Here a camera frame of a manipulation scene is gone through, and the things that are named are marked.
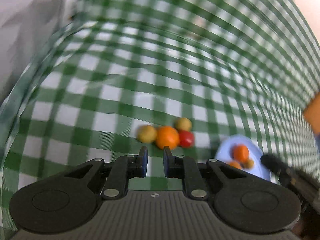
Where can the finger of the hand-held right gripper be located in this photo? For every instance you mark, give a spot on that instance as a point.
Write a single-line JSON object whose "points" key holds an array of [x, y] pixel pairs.
{"points": [[273, 163]]}

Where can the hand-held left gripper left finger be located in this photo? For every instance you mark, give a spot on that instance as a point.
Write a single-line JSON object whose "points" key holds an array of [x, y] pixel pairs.
{"points": [[144, 160]]}

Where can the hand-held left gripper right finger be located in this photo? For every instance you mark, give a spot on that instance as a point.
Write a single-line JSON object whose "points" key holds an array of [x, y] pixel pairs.
{"points": [[166, 162]]}

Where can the light blue plate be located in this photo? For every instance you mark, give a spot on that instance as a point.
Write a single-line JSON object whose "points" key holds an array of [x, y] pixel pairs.
{"points": [[252, 152]]}

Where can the tan round longan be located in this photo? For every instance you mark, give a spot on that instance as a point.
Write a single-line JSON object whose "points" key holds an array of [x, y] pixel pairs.
{"points": [[249, 163], [183, 124], [147, 133]]}

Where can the orange with green stem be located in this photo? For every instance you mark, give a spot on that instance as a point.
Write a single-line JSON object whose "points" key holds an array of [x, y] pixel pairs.
{"points": [[167, 137]]}

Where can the small smooth orange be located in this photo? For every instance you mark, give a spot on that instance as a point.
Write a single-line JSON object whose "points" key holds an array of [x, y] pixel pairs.
{"points": [[241, 153]]}

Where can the plastic-wrapped orange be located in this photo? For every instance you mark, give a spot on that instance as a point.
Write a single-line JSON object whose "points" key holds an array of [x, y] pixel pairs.
{"points": [[235, 165]]}

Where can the red tomato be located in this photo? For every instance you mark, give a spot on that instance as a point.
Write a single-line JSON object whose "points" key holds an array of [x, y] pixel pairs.
{"points": [[186, 138]]}

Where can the orange wooden board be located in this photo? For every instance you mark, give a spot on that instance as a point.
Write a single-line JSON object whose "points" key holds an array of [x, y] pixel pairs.
{"points": [[313, 116]]}

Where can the green checked tablecloth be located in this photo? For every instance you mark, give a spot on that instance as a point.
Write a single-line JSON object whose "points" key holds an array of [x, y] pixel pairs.
{"points": [[160, 67]]}

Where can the grey cloth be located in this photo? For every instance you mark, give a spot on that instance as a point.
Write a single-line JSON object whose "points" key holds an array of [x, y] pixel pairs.
{"points": [[27, 37]]}

